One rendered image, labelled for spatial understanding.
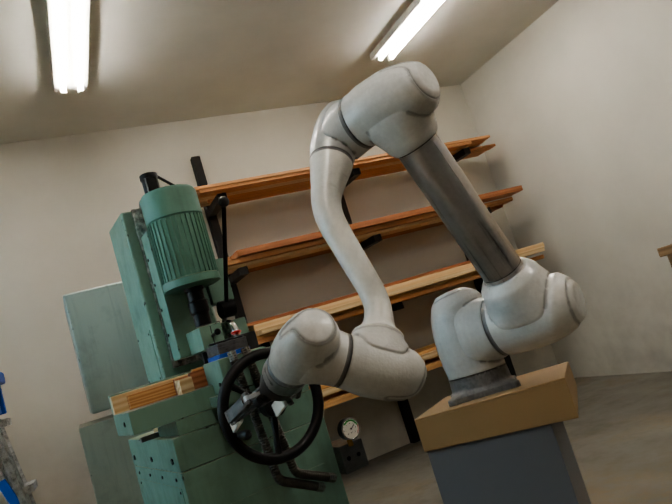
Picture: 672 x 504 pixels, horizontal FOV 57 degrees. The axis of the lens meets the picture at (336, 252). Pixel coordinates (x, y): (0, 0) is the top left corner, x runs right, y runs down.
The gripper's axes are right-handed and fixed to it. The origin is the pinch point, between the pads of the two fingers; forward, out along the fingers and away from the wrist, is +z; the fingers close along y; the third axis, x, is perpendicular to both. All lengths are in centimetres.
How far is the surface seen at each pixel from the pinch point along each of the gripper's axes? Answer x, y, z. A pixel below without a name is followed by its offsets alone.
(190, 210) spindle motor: -71, -14, 19
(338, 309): -95, -153, 185
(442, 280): -90, -234, 175
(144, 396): -27, 11, 43
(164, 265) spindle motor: -60, -4, 29
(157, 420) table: -15.8, 12.8, 30.9
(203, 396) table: -17.7, -0.4, 30.2
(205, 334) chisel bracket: -37, -9, 35
